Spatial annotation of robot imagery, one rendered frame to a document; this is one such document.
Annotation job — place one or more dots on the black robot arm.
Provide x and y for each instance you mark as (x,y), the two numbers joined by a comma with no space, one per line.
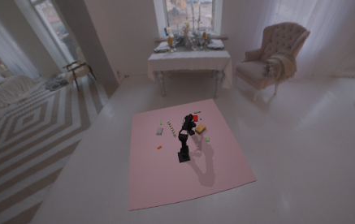
(183,138)

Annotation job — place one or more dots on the large brown cube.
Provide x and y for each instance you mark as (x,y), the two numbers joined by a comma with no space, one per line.
(200,129)

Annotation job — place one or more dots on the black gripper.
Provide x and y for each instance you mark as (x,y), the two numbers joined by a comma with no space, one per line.
(190,131)

